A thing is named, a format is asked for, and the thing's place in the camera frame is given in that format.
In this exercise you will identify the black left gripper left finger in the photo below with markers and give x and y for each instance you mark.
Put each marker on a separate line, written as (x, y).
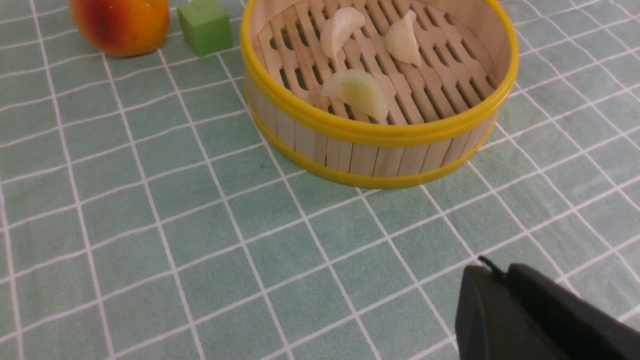
(491, 324)

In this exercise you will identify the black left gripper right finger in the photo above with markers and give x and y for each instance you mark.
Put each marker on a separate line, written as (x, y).
(580, 330)

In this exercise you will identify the pale green dumpling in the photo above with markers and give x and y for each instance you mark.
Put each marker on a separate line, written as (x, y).
(358, 89)

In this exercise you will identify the white dumpling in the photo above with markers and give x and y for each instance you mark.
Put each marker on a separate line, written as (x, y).
(337, 30)
(401, 43)

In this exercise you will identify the bamboo steamer tray yellow rim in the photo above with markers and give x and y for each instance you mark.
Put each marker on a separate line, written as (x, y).
(439, 114)

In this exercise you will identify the green checkered tablecloth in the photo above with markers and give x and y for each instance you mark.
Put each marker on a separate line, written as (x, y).
(143, 216)

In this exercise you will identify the green toy cube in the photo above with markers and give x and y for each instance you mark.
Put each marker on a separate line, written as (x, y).
(205, 26)

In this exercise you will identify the orange red toy pear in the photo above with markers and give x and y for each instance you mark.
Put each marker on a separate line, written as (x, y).
(122, 28)

